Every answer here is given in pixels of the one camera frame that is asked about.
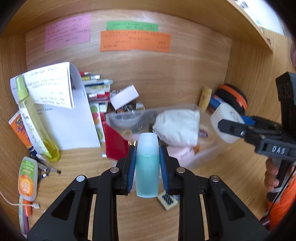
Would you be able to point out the teal translucent bottle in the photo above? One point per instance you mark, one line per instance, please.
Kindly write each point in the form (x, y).
(147, 166)

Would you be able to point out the yellow-green spray bottle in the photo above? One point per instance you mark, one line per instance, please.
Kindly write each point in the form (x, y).
(33, 122)

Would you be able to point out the cream card black buttons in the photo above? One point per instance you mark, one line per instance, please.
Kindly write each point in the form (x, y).
(167, 201)

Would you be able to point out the clear plastic storage bin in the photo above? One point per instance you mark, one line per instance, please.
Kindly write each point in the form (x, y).
(209, 146)

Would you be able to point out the orange tube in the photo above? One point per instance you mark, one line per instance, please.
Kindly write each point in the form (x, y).
(18, 127)

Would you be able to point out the pink round compact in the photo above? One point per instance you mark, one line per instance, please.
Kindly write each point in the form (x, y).
(185, 155)

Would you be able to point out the small white pink box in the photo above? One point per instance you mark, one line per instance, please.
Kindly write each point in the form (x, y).
(123, 97)

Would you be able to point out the orange label sanitizer bottle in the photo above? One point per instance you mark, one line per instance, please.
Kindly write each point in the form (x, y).
(28, 178)

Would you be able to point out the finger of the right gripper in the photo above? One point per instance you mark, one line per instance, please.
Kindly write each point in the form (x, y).
(238, 130)
(251, 120)

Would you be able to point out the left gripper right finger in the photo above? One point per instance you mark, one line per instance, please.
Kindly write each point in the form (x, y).
(228, 218)

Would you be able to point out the white cloth pouch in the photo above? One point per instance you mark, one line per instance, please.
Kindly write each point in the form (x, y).
(178, 127)

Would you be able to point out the bowl of trinkets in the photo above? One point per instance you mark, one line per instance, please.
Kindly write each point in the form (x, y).
(128, 119)

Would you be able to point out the orange paper note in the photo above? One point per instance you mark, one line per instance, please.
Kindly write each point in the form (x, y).
(126, 40)

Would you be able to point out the blue patchwork pencil pouch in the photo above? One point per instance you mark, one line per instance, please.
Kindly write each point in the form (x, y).
(215, 102)

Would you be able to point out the black orange zip case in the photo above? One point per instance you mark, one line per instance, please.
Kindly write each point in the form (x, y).
(233, 96)

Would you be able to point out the white round jar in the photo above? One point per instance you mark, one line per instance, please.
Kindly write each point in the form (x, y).
(228, 115)

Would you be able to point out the pink paper note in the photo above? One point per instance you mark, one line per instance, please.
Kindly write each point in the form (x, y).
(71, 31)

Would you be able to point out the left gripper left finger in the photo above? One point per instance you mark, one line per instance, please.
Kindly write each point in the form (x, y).
(68, 216)

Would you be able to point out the green paper note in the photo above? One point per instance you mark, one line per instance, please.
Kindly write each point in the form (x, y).
(131, 25)

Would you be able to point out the yellow lotion bottle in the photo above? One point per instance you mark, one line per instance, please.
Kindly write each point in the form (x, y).
(205, 98)

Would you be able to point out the red white marker pen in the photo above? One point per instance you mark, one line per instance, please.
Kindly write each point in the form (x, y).
(85, 73)

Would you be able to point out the person's right hand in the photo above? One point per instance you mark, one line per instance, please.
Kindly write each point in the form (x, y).
(270, 180)

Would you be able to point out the white folded paper sheets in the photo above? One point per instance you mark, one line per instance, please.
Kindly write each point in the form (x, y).
(61, 102)

